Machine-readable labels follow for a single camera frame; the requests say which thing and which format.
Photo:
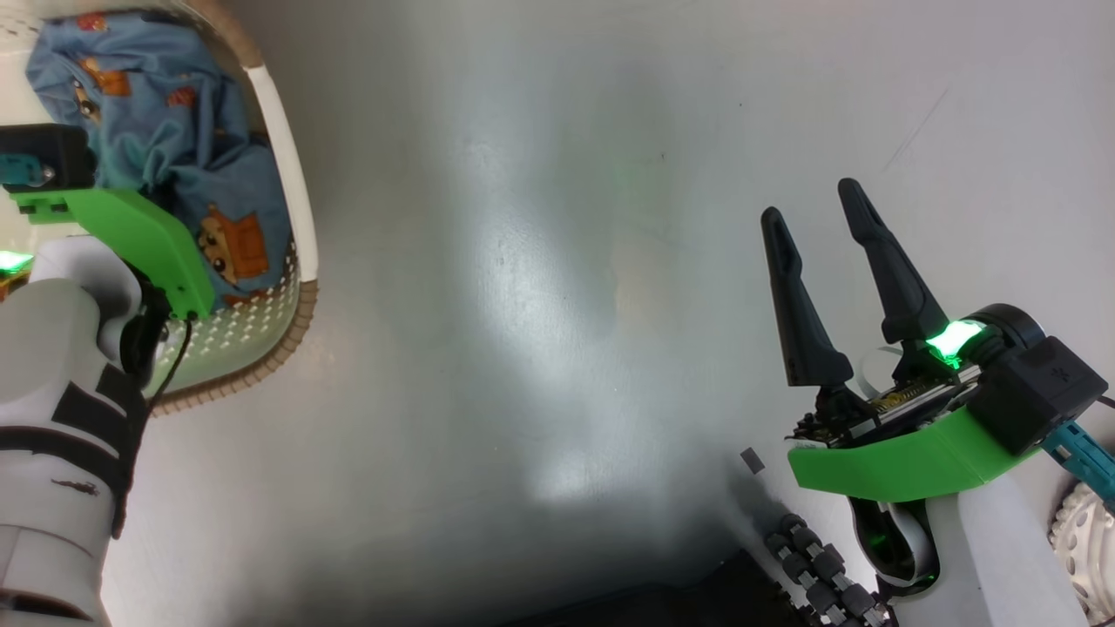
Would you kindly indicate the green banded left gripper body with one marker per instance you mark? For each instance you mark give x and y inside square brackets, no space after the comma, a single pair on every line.
[148,231]

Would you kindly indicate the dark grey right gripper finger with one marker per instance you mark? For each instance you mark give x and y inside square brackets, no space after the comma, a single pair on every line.
[806,331]
[897,287]

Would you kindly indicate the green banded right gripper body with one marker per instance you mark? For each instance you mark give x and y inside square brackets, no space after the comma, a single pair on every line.
[897,466]

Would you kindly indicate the blue cartoon print garment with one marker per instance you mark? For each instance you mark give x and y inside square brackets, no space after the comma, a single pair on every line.
[174,113]

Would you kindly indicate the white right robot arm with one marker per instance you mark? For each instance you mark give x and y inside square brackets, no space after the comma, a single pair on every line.
[1002,557]

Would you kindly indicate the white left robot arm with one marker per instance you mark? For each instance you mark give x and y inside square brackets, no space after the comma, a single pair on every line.
[43,418]

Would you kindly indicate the cream perforated laundry basket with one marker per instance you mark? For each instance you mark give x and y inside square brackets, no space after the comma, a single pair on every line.
[287,174]

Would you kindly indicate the black round right wrist housing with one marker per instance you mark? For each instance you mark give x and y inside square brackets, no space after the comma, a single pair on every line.
[1015,324]

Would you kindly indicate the black roller robot wheel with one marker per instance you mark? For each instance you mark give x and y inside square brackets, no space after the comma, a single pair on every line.
[823,566]

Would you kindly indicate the white ribbed robot wheel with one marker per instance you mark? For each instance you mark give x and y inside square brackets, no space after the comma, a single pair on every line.
[1084,549]

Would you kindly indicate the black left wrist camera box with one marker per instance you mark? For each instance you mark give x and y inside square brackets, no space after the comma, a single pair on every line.
[52,152]

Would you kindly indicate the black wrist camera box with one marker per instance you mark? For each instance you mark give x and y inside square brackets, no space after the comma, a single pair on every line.
[52,152]
[1037,392]

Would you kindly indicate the teal left camera connector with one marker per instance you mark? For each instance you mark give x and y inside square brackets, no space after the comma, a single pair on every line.
[19,171]

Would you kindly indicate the teal camera connector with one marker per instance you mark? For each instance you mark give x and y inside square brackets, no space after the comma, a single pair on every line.
[19,171]
[1084,457]

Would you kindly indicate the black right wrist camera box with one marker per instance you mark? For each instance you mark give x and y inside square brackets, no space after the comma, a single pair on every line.
[1037,392]

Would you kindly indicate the teal right camera connector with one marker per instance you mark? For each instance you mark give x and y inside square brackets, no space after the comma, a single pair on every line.
[1084,457]

